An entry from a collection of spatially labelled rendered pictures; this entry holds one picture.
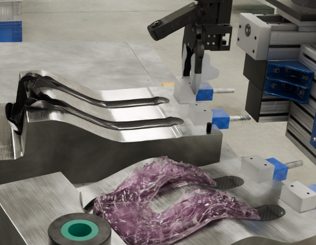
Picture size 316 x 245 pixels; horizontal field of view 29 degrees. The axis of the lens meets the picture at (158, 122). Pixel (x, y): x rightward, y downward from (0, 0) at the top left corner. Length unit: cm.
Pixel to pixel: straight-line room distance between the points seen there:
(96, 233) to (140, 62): 109
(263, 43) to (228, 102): 215
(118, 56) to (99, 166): 76
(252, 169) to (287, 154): 208
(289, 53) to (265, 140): 170
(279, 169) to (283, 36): 56
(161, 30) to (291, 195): 43
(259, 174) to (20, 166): 43
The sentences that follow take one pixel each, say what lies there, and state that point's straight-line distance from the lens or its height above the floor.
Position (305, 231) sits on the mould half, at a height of 86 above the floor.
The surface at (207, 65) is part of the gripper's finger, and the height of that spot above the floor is 98.
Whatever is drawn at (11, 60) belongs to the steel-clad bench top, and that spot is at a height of 80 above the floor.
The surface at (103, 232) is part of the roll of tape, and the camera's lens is 78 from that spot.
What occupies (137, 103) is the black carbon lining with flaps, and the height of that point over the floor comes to 88.
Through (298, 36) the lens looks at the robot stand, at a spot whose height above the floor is 97.
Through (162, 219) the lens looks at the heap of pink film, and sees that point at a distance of 90.
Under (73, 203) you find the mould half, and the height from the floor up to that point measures 91.
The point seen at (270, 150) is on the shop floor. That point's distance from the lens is 321.
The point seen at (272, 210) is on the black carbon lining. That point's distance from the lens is 105.
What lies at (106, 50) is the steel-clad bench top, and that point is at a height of 80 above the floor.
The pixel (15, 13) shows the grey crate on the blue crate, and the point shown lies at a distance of 436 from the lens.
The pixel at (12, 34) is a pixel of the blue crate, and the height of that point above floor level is 12.
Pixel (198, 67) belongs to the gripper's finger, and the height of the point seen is 98.
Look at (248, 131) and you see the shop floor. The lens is 339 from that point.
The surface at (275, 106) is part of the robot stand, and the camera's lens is 168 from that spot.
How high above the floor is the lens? 139
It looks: 24 degrees down
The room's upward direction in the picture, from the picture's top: 5 degrees clockwise
